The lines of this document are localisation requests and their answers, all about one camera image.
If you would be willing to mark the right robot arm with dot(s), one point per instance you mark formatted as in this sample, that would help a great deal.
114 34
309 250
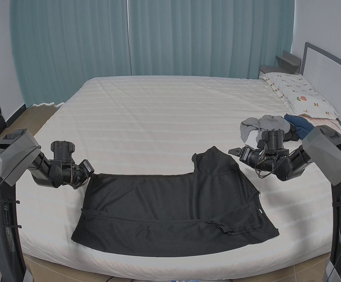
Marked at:
326 154

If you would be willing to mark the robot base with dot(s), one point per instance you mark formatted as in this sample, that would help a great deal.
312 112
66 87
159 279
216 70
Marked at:
185 280

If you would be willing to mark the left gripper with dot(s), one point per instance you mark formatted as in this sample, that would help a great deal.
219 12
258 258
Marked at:
86 169

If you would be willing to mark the blue-green curtain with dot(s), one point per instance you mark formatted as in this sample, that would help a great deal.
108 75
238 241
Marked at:
70 40
211 25

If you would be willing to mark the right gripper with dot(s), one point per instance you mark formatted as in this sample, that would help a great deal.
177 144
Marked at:
251 159

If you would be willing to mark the bed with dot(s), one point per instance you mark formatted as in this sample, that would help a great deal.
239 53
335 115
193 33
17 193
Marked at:
158 113

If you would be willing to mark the grey bedside table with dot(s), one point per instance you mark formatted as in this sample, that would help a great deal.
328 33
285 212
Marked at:
289 60

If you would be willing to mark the pile of clothes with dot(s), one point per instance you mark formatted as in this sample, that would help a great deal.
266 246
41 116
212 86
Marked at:
273 122

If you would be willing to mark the white printed pillow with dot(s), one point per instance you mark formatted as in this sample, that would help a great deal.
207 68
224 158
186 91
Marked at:
299 94

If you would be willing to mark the black T-shirt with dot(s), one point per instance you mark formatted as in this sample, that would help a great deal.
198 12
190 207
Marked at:
158 204

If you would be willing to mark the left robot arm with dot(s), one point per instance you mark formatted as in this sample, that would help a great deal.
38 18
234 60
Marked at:
14 154

